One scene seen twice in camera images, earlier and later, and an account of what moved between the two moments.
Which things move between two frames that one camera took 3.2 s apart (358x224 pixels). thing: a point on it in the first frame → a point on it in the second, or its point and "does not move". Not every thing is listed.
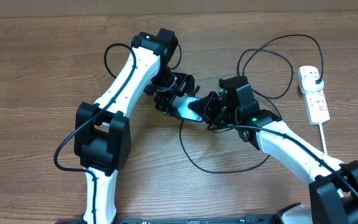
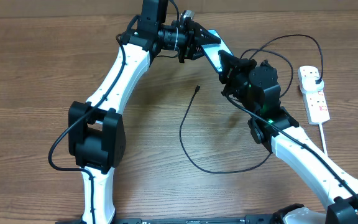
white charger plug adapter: [308, 85] does not move
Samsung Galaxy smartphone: [181, 102] → [211, 50]
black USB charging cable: [255, 50] does not move
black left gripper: [164, 101] → [193, 30]
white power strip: [314, 101] does not move
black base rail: [191, 219] does not move
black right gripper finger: [208, 107] → [229, 63]
